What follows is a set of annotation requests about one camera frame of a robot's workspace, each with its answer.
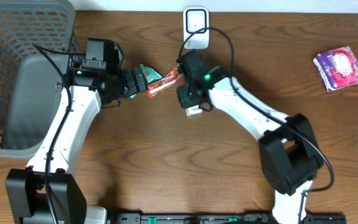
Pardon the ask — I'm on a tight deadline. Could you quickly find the orange tissue packet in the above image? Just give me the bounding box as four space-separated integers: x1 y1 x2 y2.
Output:
185 105 203 116

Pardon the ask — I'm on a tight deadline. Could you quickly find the red orange snack wrapper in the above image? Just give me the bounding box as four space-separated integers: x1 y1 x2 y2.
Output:
146 65 183 98

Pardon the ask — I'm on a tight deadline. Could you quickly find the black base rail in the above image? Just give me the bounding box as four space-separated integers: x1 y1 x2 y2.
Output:
113 212 347 224

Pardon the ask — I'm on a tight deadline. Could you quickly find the teal wipes packet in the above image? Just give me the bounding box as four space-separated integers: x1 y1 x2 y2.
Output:
129 64 162 98

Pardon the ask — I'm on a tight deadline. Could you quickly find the grey plastic basket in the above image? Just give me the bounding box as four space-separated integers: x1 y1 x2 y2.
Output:
0 0 81 159

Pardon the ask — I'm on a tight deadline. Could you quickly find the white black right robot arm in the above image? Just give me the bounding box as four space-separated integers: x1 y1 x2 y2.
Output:
177 64 325 223

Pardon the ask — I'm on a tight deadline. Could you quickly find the purple pad package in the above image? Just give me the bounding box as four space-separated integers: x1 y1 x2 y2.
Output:
313 46 358 92

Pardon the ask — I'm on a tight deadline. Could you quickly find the white barcode scanner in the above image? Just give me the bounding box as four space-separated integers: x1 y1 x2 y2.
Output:
183 7 209 50

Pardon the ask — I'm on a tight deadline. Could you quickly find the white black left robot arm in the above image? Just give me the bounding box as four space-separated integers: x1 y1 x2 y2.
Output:
6 67 148 223

